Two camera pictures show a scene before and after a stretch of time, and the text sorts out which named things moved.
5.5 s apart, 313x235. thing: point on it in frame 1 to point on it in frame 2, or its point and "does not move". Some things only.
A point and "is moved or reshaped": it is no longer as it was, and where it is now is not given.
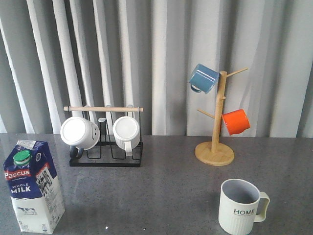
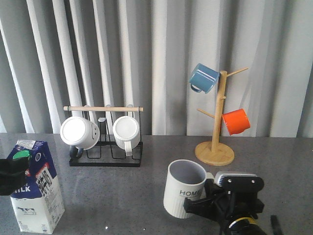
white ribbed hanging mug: (127, 131) does not move
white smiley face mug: (79, 133) does not move
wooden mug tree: (215, 153) does not move
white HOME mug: (234, 218) is moved or reshaped
